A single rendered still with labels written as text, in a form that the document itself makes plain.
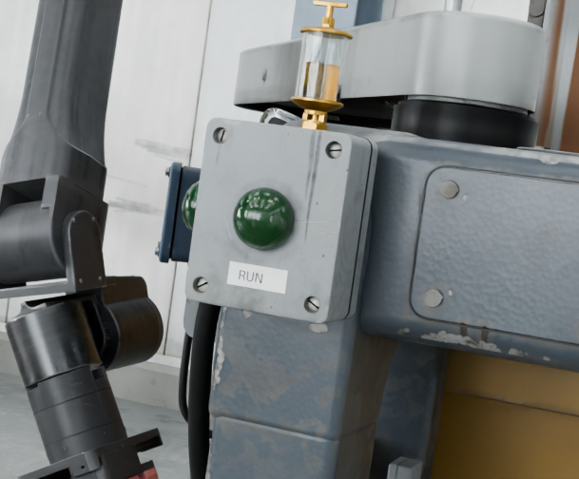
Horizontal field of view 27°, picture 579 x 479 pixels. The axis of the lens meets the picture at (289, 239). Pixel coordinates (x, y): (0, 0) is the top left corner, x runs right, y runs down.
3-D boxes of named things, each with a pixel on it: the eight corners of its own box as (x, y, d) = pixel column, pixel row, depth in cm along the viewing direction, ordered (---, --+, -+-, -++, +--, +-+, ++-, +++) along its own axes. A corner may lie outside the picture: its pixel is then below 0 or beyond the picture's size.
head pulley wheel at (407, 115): (371, 136, 71) (376, 95, 71) (409, 147, 80) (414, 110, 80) (520, 155, 68) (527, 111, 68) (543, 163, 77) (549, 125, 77)
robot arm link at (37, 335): (-17, 316, 84) (41, 290, 82) (47, 306, 90) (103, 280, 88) (13, 410, 83) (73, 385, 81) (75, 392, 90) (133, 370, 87)
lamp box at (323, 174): (182, 299, 58) (206, 116, 58) (219, 295, 62) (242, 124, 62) (326, 325, 56) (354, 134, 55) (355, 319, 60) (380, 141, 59)
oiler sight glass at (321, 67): (287, 95, 64) (297, 29, 64) (303, 100, 66) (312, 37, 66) (332, 100, 63) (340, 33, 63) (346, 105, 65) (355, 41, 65)
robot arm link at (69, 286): (-28, 224, 86) (66, 211, 82) (73, 218, 96) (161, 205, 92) (-9, 390, 86) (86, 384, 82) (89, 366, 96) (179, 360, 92)
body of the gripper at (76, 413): (168, 450, 88) (136, 354, 89) (100, 476, 78) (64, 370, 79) (95, 476, 90) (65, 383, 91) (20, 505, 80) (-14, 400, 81)
